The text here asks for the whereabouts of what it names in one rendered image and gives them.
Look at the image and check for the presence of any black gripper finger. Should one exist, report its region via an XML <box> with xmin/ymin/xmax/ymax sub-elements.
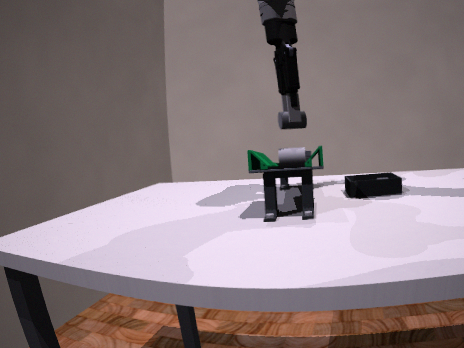
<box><xmin>273</xmin><ymin>51</ymin><xmax>288</xmax><ymax>112</ymax></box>
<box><xmin>277</xmin><ymin>44</ymin><xmax>301</xmax><ymax>122</ymax></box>

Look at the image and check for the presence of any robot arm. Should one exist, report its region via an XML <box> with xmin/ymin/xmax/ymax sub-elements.
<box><xmin>257</xmin><ymin>0</ymin><xmax>297</xmax><ymax>26</ymax></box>

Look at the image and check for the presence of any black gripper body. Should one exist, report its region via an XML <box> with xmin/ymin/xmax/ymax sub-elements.
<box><xmin>265</xmin><ymin>21</ymin><xmax>298</xmax><ymax>62</ymax></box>

